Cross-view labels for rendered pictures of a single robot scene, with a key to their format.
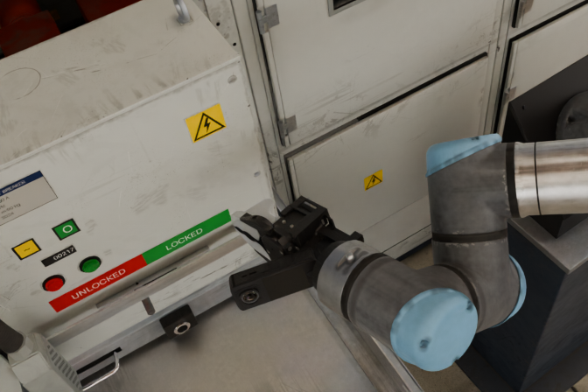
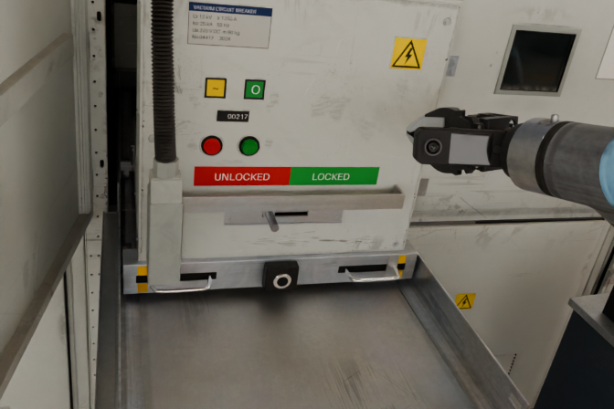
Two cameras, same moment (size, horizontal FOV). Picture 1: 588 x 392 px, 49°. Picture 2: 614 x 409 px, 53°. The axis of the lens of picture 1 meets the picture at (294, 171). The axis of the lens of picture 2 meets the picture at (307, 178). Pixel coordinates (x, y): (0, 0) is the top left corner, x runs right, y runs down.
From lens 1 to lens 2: 0.56 m
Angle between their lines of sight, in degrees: 24
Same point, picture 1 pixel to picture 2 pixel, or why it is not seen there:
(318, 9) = (488, 81)
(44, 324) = not seen: hidden behind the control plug
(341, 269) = (545, 123)
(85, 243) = (259, 118)
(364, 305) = (570, 141)
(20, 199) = (242, 28)
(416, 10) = not seen: hidden behind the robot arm
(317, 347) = (411, 351)
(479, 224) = not seen: outside the picture
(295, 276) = (481, 145)
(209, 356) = (297, 321)
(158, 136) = (369, 41)
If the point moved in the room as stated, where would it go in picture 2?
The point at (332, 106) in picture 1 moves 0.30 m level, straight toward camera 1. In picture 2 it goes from (461, 189) to (462, 252)
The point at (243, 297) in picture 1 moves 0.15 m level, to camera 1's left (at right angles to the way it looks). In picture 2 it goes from (427, 144) to (308, 124)
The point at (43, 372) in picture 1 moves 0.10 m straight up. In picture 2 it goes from (174, 202) to (176, 138)
